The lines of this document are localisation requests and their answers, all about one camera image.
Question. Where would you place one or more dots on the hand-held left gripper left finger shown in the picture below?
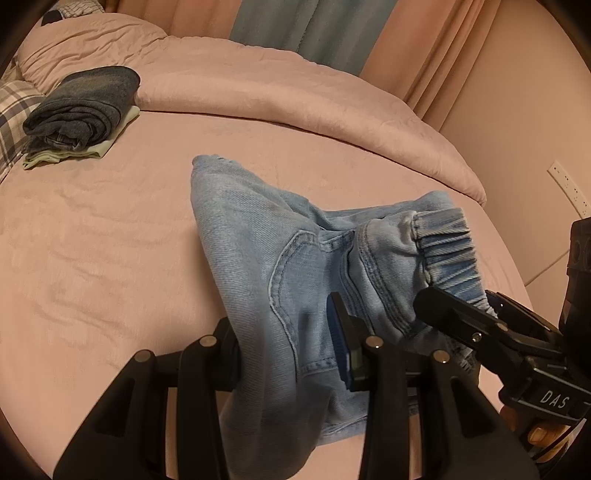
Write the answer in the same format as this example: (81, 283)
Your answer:
(221, 355)

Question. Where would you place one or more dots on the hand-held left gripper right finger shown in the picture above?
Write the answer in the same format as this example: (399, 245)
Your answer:
(339, 346)

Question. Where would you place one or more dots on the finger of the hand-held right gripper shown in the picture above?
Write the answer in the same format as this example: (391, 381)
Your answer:
(452, 318)
(526, 318)

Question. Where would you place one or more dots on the light blue denim pants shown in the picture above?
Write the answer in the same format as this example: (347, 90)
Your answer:
(258, 258)

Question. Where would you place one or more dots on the person's right hand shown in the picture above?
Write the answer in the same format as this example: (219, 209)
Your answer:
(538, 436)

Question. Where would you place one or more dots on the pale green folded cloth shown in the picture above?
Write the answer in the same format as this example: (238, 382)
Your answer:
(99, 147)

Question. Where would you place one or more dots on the pink curtain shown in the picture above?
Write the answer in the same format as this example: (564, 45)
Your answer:
(184, 16)
(438, 55)

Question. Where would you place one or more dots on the pink duvet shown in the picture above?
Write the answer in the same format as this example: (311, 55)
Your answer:
(277, 87)

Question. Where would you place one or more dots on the dark folded jeans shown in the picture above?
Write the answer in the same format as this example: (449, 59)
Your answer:
(83, 106)

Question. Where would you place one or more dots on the grey plaid pillow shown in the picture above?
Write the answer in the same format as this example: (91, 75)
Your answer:
(14, 115)

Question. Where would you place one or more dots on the blue curtain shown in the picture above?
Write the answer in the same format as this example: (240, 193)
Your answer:
(314, 27)

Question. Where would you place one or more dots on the white plaid pillow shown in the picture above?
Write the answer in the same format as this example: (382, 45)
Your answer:
(76, 9)

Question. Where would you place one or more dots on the white wall socket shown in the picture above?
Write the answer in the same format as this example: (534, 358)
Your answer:
(570, 187)

